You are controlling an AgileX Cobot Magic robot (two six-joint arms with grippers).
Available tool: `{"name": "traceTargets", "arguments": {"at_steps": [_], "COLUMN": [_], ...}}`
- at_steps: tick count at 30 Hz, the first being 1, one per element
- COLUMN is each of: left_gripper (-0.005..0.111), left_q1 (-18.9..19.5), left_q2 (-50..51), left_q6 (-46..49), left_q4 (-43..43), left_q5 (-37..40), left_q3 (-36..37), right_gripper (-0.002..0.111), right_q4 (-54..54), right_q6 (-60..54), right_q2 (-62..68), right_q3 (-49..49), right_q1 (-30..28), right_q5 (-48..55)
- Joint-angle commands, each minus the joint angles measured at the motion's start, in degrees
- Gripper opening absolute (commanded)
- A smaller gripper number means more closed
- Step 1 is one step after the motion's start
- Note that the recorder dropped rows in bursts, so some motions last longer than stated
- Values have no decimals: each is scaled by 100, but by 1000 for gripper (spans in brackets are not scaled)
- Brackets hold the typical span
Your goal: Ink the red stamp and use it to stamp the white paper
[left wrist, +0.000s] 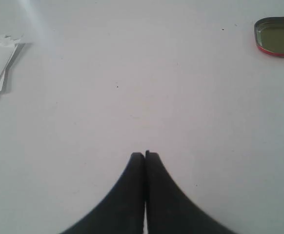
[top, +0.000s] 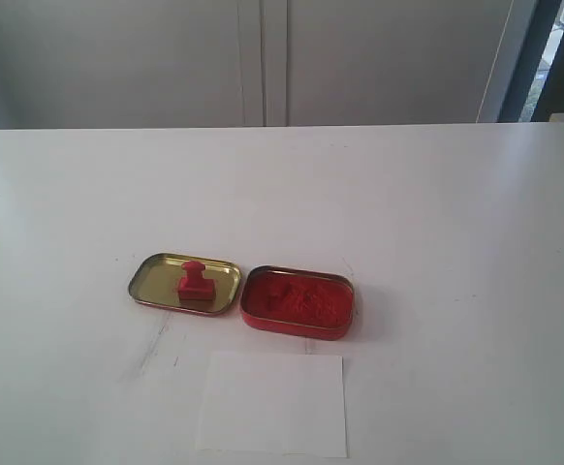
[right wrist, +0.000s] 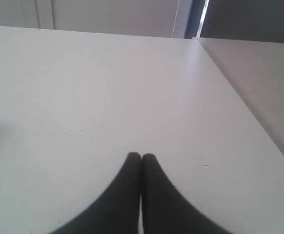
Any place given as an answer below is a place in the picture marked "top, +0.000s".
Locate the red ink pad tin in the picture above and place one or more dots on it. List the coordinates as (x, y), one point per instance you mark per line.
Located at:
(298, 302)

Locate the red rubber stamp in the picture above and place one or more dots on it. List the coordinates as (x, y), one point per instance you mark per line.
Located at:
(193, 285)

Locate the white paper sheet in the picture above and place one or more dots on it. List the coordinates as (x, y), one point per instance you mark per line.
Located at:
(274, 403)

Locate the gold tin lid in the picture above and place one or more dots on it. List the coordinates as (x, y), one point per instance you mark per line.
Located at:
(158, 280)

